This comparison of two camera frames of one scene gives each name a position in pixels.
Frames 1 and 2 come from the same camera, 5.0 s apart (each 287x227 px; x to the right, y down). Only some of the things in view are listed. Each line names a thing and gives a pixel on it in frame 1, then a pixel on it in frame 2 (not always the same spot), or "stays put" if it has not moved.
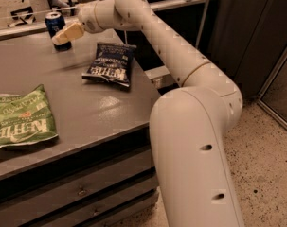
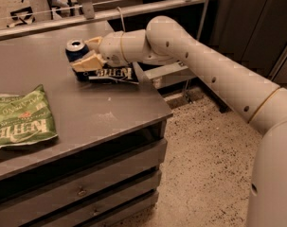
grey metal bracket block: (160, 76) stays put
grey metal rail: (39, 26) stays put
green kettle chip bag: (21, 118) stays put
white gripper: (87, 18) → (110, 48)
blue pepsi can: (55, 22) → (76, 48)
